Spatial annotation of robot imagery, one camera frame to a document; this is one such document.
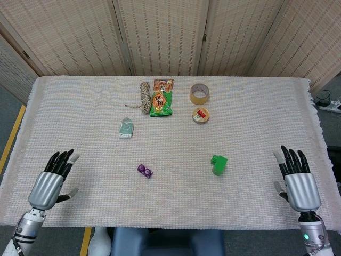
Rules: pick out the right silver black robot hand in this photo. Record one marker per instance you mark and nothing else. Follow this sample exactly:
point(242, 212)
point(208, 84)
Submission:
point(302, 192)

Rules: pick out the green orange snack bag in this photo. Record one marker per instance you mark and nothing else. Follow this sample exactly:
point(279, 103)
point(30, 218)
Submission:
point(161, 101)

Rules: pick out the purple toy block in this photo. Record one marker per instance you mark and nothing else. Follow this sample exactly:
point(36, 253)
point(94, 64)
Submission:
point(145, 170)

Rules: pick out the white power strip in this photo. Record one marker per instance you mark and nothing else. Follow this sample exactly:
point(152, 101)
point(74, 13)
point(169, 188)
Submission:
point(331, 107)

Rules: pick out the small tape roll red label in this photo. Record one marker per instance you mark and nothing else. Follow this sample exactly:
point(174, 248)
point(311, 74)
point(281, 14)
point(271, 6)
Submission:
point(201, 115)

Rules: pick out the woven folding screen panel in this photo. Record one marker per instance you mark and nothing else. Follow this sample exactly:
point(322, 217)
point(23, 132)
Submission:
point(66, 37)
point(12, 74)
point(162, 34)
point(306, 45)
point(237, 34)

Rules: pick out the green toy block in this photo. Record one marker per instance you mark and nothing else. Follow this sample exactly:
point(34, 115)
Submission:
point(219, 165)

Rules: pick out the green white small packet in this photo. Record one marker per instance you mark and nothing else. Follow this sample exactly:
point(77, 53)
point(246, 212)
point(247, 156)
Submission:
point(125, 129)

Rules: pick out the brown packing tape roll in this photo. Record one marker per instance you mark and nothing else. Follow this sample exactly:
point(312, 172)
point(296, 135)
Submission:
point(199, 99)

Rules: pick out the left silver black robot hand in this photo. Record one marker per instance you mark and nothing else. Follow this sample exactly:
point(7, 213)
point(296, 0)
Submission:
point(45, 189)

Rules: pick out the white robot base shell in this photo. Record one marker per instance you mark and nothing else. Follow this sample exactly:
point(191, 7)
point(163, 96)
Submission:
point(100, 242)

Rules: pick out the white woven tablecloth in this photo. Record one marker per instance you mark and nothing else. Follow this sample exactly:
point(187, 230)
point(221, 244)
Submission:
point(186, 197)

